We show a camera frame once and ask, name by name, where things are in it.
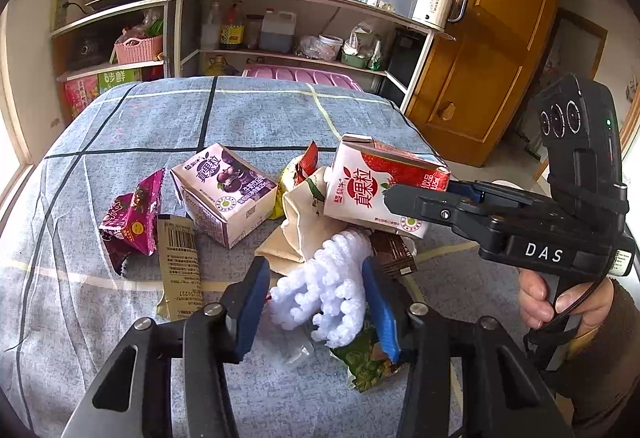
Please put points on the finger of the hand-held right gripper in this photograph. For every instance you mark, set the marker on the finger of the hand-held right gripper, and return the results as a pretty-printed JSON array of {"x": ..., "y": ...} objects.
[
  {"x": 430, "y": 210},
  {"x": 495, "y": 193}
]

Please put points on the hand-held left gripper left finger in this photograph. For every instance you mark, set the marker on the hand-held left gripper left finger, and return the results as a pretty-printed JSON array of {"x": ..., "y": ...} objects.
[{"x": 252, "y": 308}]

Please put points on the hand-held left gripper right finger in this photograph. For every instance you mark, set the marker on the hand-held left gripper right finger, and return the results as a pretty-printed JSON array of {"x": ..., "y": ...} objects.
[{"x": 382, "y": 318}]

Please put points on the clear plastic wrapper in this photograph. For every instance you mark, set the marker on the clear plastic wrapper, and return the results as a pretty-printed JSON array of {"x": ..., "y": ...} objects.
[{"x": 297, "y": 353}]

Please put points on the white foam fruit net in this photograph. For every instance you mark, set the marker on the white foam fruit net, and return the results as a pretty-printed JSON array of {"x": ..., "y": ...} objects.
[{"x": 330, "y": 278}]

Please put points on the red strawberry juice carton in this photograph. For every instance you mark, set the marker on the red strawberry juice carton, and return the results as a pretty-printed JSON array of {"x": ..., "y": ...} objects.
[{"x": 360, "y": 188}]

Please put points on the magenta snack packet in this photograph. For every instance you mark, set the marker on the magenta snack packet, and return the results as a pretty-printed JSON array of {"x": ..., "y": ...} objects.
[{"x": 132, "y": 218}]

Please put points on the person's right hand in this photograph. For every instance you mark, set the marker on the person's right hand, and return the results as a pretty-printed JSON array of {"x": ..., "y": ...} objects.
[{"x": 535, "y": 303}]

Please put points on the green snack wrapper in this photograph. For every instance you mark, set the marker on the green snack wrapper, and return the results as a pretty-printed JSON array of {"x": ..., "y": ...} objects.
[{"x": 365, "y": 363}]

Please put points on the dark brown wrapper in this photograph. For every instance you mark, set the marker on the dark brown wrapper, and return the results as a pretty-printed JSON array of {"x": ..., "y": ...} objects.
[{"x": 395, "y": 255}]

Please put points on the khaki barcode sachet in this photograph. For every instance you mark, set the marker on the khaki barcode sachet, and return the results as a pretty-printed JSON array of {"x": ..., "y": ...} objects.
[{"x": 177, "y": 263}]

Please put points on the beige paper bag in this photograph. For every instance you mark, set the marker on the beige paper bag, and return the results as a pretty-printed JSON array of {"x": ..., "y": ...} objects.
[{"x": 300, "y": 228}]

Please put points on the purple juice carton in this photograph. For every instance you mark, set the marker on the purple juice carton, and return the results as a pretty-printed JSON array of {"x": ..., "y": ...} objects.
[{"x": 220, "y": 188}]

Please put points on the yellow red snack wrapper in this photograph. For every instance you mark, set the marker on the yellow red snack wrapper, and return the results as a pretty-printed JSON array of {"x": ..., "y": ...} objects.
[{"x": 290, "y": 173}]

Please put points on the black appliance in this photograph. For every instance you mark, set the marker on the black appliance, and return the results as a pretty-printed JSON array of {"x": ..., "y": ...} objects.
[{"x": 402, "y": 63}]

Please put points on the wooden door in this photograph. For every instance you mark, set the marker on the wooden door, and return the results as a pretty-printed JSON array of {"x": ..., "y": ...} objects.
[{"x": 500, "y": 43}]

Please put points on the green basket with bags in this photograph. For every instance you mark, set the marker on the green basket with bags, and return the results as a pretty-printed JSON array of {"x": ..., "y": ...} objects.
[{"x": 361, "y": 53}]

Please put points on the pink plastic storage box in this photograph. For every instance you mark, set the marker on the pink plastic storage box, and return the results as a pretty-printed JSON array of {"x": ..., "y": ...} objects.
[{"x": 300, "y": 75}]

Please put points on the white plastic tub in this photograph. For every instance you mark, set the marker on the white plastic tub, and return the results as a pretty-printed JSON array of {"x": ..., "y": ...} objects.
[{"x": 331, "y": 47}]

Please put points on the white electric kettle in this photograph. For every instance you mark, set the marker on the white electric kettle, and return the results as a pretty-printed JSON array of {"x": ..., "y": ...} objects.
[{"x": 432, "y": 5}]

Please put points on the crumpled plastic bag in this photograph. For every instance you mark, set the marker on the crumpled plastic bag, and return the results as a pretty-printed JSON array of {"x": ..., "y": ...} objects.
[{"x": 307, "y": 48}]

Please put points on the grey checked tablecloth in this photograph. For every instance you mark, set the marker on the grey checked tablecloth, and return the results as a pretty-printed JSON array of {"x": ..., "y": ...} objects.
[{"x": 125, "y": 128}]

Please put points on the dark liquid jug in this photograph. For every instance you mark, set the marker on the dark liquid jug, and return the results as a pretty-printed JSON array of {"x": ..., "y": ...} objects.
[{"x": 276, "y": 34}]

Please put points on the yellow oil bottle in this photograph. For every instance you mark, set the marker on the yellow oil bottle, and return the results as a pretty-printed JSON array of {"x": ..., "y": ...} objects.
[{"x": 220, "y": 67}]

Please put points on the white curved shelf unit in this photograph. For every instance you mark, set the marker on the white curved shelf unit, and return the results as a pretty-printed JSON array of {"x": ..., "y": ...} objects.
[{"x": 300, "y": 0}]

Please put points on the glass jar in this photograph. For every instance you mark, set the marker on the glass jar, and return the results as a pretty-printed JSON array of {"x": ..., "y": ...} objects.
[{"x": 253, "y": 34}]

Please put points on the green printed box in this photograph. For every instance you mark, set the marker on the green printed box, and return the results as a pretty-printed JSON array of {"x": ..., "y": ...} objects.
[{"x": 120, "y": 79}]

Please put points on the soy sauce bottle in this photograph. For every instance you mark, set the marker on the soy sauce bottle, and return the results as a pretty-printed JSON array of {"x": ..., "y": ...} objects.
[{"x": 232, "y": 33}]

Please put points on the pink printed bag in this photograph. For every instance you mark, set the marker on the pink printed bag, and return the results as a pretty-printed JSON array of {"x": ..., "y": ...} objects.
[{"x": 80, "y": 95}]

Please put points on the clear plastic bottle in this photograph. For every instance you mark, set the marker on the clear plastic bottle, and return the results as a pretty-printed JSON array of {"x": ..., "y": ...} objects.
[{"x": 211, "y": 30}]

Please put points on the pink plastic basket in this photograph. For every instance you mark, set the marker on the pink plastic basket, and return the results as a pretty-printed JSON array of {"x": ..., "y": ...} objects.
[{"x": 137, "y": 50}]

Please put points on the dark rice cooker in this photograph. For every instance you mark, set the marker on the dark rice cooker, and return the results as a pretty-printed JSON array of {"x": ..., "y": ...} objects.
[{"x": 87, "y": 50}]

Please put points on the white metal shelf rack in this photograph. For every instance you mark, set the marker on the white metal shelf rack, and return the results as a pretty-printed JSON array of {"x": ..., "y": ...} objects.
[{"x": 110, "y": 13}]

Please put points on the wall power strip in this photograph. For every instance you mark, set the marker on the wall power strip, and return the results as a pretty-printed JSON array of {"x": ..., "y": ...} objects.
[{"x": 61, "y": 8}]

